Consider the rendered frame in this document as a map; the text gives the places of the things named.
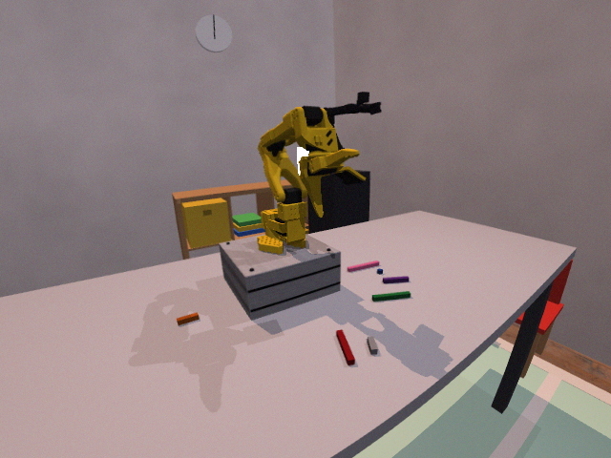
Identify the green rod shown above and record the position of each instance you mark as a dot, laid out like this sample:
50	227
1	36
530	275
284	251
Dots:
391	296

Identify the purple rod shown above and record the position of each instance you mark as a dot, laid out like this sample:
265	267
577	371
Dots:
396	279

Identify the pink rod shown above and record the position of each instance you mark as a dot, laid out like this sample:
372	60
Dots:
363	266

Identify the orange rod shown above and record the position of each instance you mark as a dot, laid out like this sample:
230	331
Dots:
188	318

